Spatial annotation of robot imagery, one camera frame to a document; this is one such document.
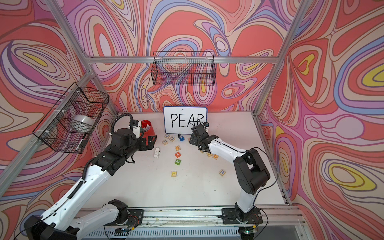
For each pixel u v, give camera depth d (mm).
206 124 822
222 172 882
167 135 1046
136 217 725
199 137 702
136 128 647
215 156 933
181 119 988
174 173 868
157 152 934
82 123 703
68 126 737
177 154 957
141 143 661
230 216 734
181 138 1040
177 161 910
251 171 470
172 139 1038
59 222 380
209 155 945
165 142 1013
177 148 984
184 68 954
